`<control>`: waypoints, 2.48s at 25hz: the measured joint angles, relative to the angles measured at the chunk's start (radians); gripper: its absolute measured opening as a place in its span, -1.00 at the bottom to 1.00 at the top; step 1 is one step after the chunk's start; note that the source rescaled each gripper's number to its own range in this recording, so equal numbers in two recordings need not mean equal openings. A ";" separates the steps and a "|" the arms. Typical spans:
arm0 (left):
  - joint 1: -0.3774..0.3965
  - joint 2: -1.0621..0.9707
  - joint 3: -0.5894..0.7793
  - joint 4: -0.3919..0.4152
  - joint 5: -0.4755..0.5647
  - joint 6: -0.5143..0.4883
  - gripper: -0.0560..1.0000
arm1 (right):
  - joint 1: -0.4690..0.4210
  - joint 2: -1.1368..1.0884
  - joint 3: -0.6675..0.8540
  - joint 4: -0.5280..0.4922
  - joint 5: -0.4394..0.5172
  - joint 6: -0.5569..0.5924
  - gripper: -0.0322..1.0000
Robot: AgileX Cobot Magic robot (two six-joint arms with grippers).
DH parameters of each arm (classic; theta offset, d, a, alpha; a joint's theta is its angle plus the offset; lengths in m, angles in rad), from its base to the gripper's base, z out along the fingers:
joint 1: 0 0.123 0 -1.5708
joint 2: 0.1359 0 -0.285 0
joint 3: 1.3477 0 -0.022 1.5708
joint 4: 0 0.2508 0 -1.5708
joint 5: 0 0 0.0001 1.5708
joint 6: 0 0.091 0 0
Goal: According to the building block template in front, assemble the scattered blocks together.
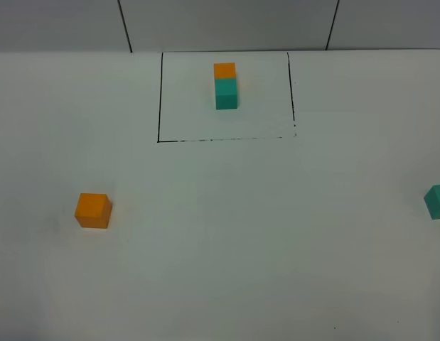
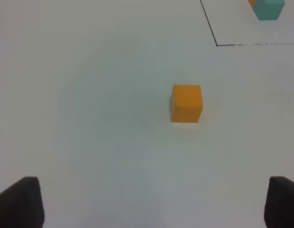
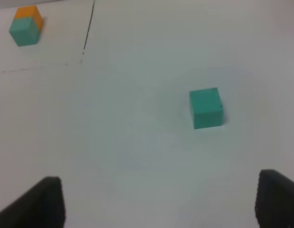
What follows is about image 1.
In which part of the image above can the green template block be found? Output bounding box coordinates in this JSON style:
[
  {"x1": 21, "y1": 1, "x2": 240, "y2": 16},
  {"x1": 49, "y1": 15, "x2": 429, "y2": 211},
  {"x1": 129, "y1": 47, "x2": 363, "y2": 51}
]
[{"x1": 215, "y1": 78, "x2": 238, "y2": 110}]

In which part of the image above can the orange template block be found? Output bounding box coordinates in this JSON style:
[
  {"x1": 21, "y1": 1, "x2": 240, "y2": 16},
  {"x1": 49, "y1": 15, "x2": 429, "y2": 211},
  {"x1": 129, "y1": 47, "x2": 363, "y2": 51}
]
[{"x1": 214, "y1": 63, "x2": 236, "y2": 80}]

